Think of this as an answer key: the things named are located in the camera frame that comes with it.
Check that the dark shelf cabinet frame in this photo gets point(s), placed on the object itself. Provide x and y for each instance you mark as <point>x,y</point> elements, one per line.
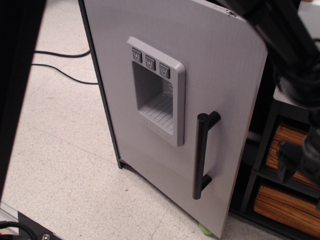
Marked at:
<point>254,173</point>

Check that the grey toy fridge door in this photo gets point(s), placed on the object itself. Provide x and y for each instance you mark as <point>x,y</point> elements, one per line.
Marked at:
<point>224,60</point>

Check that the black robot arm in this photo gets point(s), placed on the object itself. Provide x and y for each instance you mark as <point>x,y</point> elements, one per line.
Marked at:
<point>296,60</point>

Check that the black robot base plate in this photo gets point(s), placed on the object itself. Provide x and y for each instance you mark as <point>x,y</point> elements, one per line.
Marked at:
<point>15,225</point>

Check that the green toy pear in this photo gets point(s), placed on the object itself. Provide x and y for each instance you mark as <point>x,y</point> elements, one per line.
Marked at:
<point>204,229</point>

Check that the black cylindrical door handle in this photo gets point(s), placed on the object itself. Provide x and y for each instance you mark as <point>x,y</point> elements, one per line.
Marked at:
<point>203,125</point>

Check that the woven storage basket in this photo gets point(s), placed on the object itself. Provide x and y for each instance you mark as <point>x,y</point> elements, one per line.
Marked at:
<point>288,209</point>
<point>295,155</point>

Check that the grey ice dispenser panel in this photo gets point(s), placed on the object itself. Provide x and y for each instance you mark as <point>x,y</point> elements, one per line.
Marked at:
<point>160,88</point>

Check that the lower woven storage basket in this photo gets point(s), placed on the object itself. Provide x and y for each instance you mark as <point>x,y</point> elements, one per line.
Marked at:
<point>288,209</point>

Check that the upper woven storage basket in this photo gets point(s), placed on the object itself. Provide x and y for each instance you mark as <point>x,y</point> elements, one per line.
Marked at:
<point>295,155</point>

